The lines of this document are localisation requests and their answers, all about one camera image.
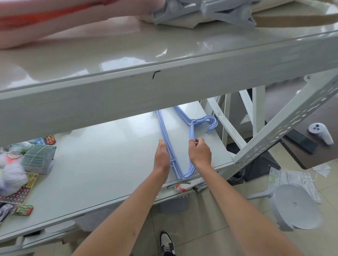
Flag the person's left hand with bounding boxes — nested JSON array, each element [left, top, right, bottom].
[[153, 139, 171, 176]]

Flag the person's right hand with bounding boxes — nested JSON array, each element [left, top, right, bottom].
[[188, 137, 213, 171]]

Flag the gathered bunch of blue hangers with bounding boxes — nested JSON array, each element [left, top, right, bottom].
[[156, 105, 218, 181]]

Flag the person's right forearm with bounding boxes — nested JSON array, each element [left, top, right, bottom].
[[195, 163, 304, 256]]

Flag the person's left forearm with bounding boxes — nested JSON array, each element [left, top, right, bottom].
[[71, 168, 169, 256]]

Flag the person's right shoe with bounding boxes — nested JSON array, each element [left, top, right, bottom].
[[159, 231, 176, 256]]

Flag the red white packet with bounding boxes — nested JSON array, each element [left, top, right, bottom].
[[174, 182, 197, 193]]

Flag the black mesh bin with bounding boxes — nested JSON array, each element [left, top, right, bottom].
[[227, 167, 245, 186]]

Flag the dark grey floor mat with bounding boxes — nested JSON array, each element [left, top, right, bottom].
[[159, 196, 190, 214]]

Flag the white table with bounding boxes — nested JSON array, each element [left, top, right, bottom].
[[0, 101, 236, 243]]

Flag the white metal shelf board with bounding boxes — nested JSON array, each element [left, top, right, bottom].
[[0, 8, 338, 147]]

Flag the printed paper sheets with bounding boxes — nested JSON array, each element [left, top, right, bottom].
[[268, 163, 332, 204]]

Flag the black phone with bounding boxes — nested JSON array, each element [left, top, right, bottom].
[[285, 128, 319, 154]]

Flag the white plastic stool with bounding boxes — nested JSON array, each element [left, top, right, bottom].
[[247, 183, 324, 232]]

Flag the white handheld controller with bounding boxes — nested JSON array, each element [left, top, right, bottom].
[[308, 122, 334, 146]]

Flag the dark brown low table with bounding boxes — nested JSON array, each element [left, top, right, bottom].
[[265, 76, 338, 170]]

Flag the green cap bottle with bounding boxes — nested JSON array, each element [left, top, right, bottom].
[[9, 141, 33, 156]]

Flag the colourful dotted sticker sheet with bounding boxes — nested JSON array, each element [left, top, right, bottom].
[[0, 173, 39, 206]]

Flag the red green toy car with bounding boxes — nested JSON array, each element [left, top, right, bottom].
[[14, 205, 34, 216]]

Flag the white mesh bag purple contents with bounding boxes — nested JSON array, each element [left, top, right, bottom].
[[0, 154, 30, 197]]

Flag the beige flat strip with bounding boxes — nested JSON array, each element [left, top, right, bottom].
[[252, 12, 338, 28]]

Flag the silver black toy car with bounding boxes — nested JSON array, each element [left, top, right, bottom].
[[0, 203, 15, 225]]

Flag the white metal rack frame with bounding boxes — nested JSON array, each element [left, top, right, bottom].
[[199, 72, 338, 185]]

